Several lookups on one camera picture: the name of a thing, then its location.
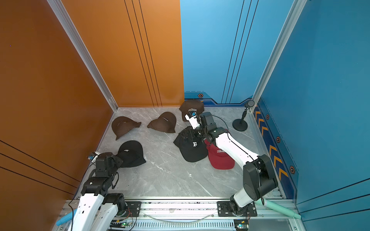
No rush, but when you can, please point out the green foam handle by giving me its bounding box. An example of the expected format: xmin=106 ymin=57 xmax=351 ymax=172
xmin=254 ymin=199 xmax=302 ymax=219

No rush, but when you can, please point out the brown cap middle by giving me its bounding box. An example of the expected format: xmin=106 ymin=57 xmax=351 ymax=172
xmin=147 ymin=112 xmax=176 ymax=133

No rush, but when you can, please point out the brown cap far left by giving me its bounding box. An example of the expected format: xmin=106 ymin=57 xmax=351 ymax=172
xmin=111 ymin=116 xmax=142 ymax=140

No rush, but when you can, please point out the brown Colorado cap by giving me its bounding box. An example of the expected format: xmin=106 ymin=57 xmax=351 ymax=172
xmin=179 ymin=99 xmax=204 ymax=122

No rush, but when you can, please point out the black R cap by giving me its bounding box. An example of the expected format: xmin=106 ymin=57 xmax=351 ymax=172
xmin=180 ymin=136 xmax=208 ymax=163

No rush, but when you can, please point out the aluminium front rail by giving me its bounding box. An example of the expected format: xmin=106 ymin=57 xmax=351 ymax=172
xmin=51 ymin=197 xmax=307 ymax=231

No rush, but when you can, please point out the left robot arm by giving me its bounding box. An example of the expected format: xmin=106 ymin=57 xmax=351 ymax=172
xmin=68 ymin=153 xmax=127 ymax=231

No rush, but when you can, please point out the left circuit board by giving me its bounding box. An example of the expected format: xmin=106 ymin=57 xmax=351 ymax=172
xmin=109 ymin=221 xmax=133 ymax=230

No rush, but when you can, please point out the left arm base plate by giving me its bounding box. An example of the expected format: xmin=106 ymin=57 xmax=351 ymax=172
xmin=121 ymin=201 xmax=142 ymax=218

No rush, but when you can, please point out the circuit board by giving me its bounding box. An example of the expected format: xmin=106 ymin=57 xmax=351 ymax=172
xmin=234 ymin=219 xmax=249 ymax=231
xmin=109 ymin=221 xmax=133 ymax=230

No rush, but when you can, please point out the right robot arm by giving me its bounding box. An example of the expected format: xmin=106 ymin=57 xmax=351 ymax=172
xmin=185 ymin=111 xmax=278 ymax=216

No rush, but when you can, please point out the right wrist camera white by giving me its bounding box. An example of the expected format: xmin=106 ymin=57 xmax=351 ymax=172
xmin=185 ymin=111 xmax=200 ymax=130

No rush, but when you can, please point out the right circuit board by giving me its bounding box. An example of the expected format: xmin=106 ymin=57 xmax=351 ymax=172
xmin=234 ymin=219 xmax=249 ymax=231

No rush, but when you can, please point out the black microphone stand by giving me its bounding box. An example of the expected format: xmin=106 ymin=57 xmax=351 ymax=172
xmin=232 ymin=99 xmax=255 ymax=131

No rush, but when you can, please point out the blue foam handle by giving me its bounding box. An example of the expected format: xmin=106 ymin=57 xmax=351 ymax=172
xmin=56 ymin=210 xmax=76 ymax=226

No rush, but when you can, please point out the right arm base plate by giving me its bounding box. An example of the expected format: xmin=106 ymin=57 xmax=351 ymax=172
xmin=217 ymin=201 xmax=257 ymax=218

